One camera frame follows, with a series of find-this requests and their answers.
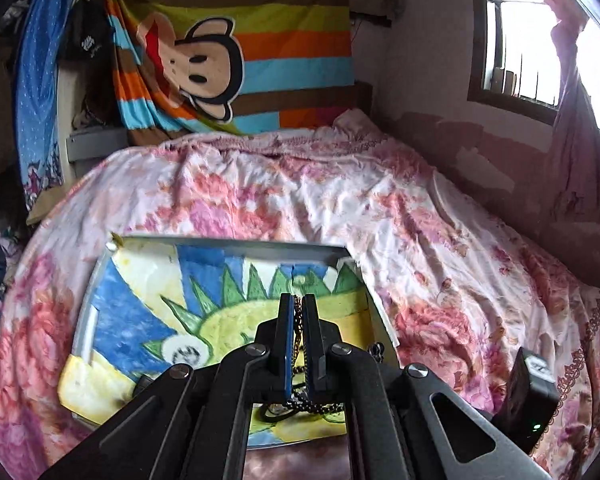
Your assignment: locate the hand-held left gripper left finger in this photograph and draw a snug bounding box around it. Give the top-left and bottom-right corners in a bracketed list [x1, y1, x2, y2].
[40, 294, 295, 480]

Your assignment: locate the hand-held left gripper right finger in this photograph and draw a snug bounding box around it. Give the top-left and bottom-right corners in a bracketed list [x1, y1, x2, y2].
[302, 294, 551, 480]

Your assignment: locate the black chain bracelet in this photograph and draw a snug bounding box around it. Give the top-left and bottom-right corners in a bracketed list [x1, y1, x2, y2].
[267, 290, 348, 416]

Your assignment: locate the tray with painted paper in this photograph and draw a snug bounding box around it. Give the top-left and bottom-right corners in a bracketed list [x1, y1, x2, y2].
[57, 232, 401, 451]

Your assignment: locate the pink floral blanket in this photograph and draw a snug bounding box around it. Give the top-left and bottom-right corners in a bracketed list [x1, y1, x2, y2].
[0, 110, 600, 480]

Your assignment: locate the painted paper drawing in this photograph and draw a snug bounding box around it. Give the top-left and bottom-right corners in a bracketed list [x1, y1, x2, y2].
[60, 242, 381, 441]

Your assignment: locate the pink curtain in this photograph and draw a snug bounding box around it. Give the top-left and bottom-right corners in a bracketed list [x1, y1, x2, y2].
[510, 0, 600, 226]

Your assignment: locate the wooden headboard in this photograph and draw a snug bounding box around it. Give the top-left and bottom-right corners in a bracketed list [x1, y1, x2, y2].
[350, 80, 376, 115]

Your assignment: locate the striped monkey blanket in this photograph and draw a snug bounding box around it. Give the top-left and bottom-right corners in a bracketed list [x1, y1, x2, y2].
[102, 0, 356, 146]

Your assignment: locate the blue dotted curtain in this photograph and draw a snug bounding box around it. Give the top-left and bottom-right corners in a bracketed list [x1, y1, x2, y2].
[12, 0, 83, 211]

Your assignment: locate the barred window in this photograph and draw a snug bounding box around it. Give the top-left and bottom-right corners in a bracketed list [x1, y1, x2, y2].
[467, 0, 600, 141]

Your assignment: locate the black printed garment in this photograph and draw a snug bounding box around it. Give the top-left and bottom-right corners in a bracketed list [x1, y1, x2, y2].
[57, 0, 116, 63]

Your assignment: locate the black hair tie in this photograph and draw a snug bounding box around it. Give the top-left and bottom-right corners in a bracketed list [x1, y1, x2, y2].
[256, 402, 295, 425]

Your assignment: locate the wooden wall shelf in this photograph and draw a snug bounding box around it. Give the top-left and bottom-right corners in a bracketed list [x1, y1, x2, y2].
[347, 0, 406, 28]

